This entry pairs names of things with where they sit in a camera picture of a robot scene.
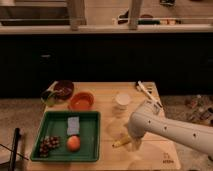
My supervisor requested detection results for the orange fruit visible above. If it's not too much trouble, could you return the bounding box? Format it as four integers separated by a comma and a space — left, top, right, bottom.
67, 135, 80, 151

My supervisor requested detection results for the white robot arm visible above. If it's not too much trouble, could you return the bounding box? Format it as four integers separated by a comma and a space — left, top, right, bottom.
127, 100, 213, 157

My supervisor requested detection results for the white cup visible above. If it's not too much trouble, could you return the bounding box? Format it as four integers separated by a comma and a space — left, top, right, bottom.
115, 93, 131, 111

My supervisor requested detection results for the bunch of purple grapes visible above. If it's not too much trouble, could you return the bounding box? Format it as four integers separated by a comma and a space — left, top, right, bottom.
39, 136, 60, 157

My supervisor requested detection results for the black stand pole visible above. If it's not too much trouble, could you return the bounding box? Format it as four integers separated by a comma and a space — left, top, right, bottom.
8, 128, 21, 171

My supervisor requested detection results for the yellow banana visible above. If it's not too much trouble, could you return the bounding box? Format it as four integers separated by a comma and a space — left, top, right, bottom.
112, 135, 131, 148

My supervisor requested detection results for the blue sponge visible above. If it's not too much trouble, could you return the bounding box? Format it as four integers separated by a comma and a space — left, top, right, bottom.
67, 117, 80, 136

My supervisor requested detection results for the white knife tool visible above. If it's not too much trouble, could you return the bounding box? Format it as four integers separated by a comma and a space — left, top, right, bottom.
137, 81, 163, 108

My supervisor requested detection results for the green corn vegetable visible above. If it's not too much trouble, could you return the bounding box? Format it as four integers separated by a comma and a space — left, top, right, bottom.
40, 85, 56, 107

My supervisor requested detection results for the red orange bowl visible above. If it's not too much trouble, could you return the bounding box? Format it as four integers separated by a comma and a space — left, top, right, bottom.
68, 92, 94, 111

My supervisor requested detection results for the green plastic tray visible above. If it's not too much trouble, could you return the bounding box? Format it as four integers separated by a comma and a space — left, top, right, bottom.
30, 111, 101, 162

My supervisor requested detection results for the dark maroon bowl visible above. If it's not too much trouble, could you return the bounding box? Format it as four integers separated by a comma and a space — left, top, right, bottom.
53, 80, 74, 100

